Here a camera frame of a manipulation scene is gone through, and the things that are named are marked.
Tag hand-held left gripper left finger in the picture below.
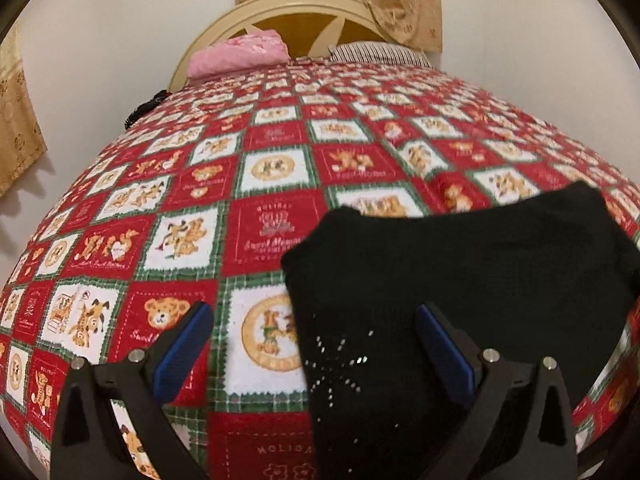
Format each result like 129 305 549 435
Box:
50 301 216 480

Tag black pants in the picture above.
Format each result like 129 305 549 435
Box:
281 180 640 480

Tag red printed blanket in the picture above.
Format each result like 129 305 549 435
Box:
0 57 640 480

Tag pink pillow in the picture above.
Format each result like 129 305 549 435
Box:
188 30 289 81

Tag dark cloth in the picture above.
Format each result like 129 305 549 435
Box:
122 89 168 131

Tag striped pillow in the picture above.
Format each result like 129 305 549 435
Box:
327 42 432 68

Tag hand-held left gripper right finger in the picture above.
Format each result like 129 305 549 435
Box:
415 302 581 480

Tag cream wooden headboard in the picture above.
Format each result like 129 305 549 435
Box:
167 0 396 93

